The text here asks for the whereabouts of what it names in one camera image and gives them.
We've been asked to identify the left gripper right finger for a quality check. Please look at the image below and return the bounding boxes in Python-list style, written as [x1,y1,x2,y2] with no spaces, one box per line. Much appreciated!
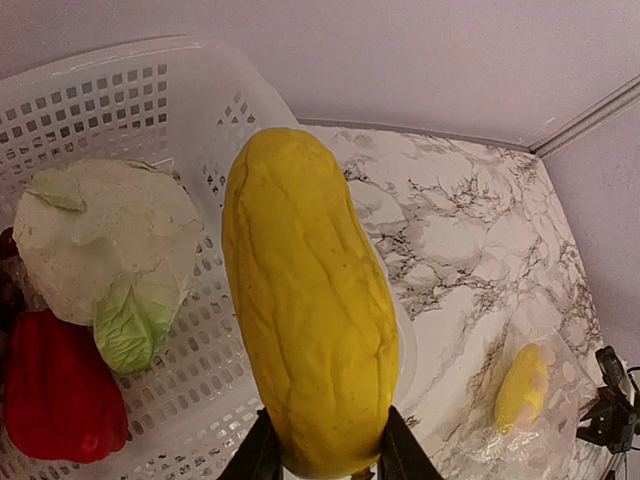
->
[377,406,440,480]

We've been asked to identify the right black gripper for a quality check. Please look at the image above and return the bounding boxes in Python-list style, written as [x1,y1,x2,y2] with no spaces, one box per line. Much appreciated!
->
[576,386,639,454]

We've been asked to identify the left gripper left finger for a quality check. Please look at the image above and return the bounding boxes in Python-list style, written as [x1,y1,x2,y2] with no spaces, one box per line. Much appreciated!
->
[227,408,283,480]

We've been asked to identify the clear zip top bag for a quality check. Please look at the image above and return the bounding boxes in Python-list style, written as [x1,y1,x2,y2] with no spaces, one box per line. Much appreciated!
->
[459,325,596,479]

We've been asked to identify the red fake pepper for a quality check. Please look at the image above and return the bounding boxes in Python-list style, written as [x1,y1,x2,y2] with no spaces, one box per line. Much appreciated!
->
[2,309,128,464]

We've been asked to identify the white fake cauliflower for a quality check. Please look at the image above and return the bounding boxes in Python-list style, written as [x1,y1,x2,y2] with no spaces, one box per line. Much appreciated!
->
[13,159,203,374]

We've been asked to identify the purple fake grapes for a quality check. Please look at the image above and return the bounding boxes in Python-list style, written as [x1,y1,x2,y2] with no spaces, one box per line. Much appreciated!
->
[1,227,26,333]

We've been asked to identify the white perforated plastic basket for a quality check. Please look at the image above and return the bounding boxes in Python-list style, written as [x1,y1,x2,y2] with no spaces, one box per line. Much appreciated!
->
[1,38,416,479]

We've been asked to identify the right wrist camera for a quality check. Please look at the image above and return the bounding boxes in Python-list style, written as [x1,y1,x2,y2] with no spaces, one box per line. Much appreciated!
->
[595,345,628,393]

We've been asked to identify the right aluminium frame post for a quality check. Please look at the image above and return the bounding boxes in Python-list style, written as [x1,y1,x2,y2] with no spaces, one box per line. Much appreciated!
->
[528,75,639,158]

